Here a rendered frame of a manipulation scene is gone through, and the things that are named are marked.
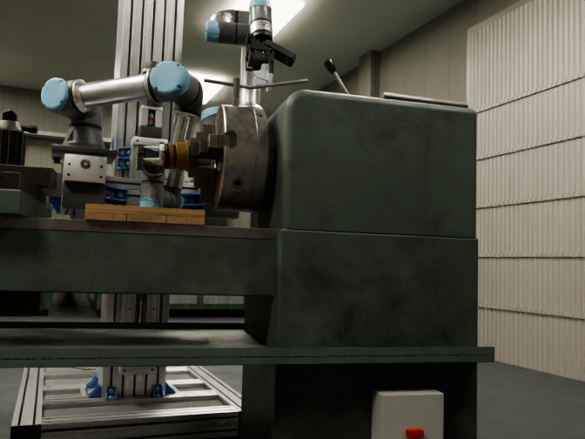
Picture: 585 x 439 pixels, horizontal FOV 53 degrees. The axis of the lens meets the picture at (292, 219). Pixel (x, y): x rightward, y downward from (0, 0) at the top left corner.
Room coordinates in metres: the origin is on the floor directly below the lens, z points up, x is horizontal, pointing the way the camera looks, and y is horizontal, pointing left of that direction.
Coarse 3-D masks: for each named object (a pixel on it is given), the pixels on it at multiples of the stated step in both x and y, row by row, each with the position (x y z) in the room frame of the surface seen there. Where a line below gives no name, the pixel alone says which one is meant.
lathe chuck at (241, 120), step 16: (224, 112) 1.62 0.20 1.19; (240, 112) 1.64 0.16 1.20; (224, 128) 1.60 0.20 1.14; (240, 128) 1.60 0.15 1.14; (256, 128) 1.61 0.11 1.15; (240, 144) 1.59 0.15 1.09; (256, 144) 1.60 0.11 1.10; (224, 160) 1.58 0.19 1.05; (240, 160) 1.59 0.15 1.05; (224, 176) 1.59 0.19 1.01; (240, 176) 1.60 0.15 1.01; (224, 192) 1.63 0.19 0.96; (240, 192) 1.64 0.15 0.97; (224, 208) 1.70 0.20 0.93; (240, 208) 1.70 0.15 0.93
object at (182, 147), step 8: (168, 144) 1.67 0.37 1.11; (176, 144) 1.66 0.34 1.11; (184, 144) 1.67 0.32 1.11; (168, 152) 1.65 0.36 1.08; (176, 152) 1.66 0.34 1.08; (184, 152) 1.66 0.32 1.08; (168, 160) 1.66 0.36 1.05; (176, 160) 1.66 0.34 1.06; (184, 160) 1.66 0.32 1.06; (192, 160) 1.68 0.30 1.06; (168, 168) 1.68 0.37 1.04; (176, 168) 1.70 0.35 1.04; (184, 168) 1.69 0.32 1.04
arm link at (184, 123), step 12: (180, 108) 2.00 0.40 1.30; (192, 108) 2.00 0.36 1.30; (180, 120) 2.01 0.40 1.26; (192, 120) 2.02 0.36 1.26; (180, 132) 2.01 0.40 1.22; (192, 132) 2.04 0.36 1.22; (168, 180) 2.02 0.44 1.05; (180, 180) 2.04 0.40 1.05; (180, 192) 2.05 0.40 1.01; (180, 204) 2.07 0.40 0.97
